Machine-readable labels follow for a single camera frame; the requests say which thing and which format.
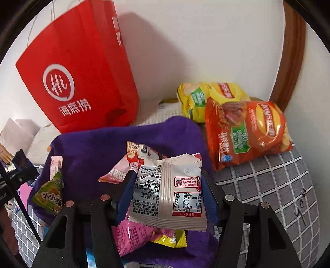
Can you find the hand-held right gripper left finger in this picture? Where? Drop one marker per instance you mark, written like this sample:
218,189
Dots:
126,195

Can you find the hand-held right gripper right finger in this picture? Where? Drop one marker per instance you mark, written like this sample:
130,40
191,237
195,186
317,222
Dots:
210,201

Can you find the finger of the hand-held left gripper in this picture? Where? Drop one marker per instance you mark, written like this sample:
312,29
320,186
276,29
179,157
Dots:
13,176

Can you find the dark blue snack packet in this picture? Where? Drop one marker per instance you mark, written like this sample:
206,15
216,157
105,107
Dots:
24,162

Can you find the white snack packet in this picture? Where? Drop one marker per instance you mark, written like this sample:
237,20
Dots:
167,190

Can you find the green snack packet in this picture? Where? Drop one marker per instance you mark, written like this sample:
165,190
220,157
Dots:
50,195

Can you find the pale pink square snack packet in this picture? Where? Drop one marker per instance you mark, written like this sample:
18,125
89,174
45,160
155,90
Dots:
56,167

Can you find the yellow triangular snack packet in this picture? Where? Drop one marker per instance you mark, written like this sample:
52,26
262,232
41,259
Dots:
167,241

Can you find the person's left hand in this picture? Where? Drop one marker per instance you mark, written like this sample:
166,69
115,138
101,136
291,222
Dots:
7,232

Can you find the white plastic bag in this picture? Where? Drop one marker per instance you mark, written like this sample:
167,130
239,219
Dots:
18,134

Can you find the grey checked cloth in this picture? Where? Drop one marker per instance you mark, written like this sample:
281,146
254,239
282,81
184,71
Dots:
257,185

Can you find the purple cloth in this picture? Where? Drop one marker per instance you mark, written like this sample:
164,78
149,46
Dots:
103,139

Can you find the orange chip bag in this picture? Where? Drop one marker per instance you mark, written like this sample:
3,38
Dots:
247,131

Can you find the yellow chip bag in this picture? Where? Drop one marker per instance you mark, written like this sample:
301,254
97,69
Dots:
196,100

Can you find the red paper bag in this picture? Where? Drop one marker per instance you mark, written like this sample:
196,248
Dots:
77,67

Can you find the brown wooden door frame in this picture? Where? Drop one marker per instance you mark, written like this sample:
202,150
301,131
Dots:
291,51

